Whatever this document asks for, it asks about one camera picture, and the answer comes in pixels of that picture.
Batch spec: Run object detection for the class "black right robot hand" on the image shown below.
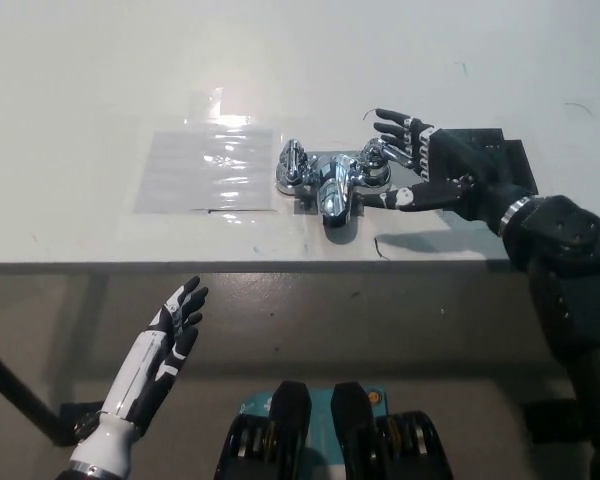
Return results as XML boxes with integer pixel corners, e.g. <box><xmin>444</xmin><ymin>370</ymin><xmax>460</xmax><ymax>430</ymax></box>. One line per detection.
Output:
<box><xmin>362</xmin><ymin>107</ymin><xmax>531</xmax><ymax>237</ymax></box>

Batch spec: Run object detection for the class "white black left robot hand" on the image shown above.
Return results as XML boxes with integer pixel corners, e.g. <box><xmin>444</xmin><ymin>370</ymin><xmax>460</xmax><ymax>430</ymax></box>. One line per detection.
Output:
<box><xmin>100</xmin><ymin>275</ymin><xmax>210</xmax><ymax>437</ymax></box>

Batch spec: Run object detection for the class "chrome faucet lever handle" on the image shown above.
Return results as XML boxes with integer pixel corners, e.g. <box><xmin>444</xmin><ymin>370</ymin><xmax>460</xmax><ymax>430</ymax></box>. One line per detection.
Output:
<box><xmin>278</xmin><ymin>138</ymin><xmax>307</xmax><ymax>184</ymax></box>
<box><xmin>361</xmin><ymin>138</ymin><xmax>415</xmax><ymax>174</ymax></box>

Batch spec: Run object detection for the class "chrome faucet body with spout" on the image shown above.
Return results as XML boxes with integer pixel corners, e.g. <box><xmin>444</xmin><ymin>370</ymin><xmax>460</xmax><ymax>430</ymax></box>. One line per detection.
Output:
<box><xmin>273</xmin><ymin>149</ymin><xmax>394</xmax><ymax>229</ymax></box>

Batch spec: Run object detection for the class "clear plastic film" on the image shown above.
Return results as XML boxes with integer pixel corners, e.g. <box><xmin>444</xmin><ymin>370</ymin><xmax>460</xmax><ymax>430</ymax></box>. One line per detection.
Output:
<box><xmin>124</xmin><ymin>87</ymin><xmax>307</xmax><ymax>242</ymax></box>

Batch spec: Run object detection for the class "black diagonal table leg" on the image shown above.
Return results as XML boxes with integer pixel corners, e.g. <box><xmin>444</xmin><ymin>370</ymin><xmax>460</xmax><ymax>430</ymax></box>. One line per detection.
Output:
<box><xmin>0</xmin><ymin>337</ymin><xmax>77</xmax><ymax>448</ymax></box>

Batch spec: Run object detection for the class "clear plastic sheet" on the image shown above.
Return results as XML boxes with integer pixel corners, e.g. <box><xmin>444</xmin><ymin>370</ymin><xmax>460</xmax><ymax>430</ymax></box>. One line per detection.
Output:
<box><xmin>133</xmin><ymin>128</ymin><xmax>277</xmax><ymax>215</ymax></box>

